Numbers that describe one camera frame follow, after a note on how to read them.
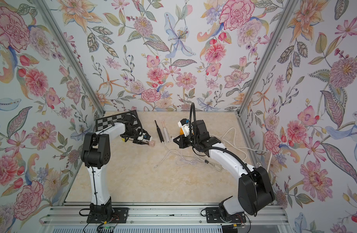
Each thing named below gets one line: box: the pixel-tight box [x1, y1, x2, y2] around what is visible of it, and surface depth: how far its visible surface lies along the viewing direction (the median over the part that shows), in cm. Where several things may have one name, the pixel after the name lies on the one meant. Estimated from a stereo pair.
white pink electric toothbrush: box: [162, 120, 171, 144], surface depth 108 cm
